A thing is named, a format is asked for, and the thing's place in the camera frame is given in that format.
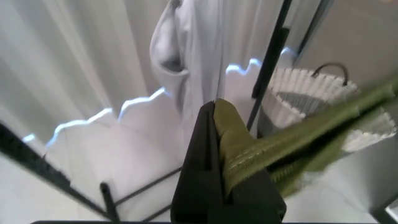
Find white laundry basket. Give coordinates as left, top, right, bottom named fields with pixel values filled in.
left=257, top=62, right=397, bottom=153

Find pale grey shorts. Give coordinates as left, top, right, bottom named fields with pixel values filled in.
left=149, top=0, right=226, bottom=141

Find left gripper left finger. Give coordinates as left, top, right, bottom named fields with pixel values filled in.
left=170, top=101, right=225, bottom=222

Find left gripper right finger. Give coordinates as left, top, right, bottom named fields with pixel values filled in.
left=223, top=167, right=287, bottom=222

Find green garment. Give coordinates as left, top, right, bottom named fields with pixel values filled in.
left=213, top=74, right=398, bottom=200

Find white curtain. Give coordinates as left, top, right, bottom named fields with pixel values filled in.
left=0, top=0, right=330, bottom=147

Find black clothes rack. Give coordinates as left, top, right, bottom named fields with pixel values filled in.
left=0, top=0, right=293, bottom=222

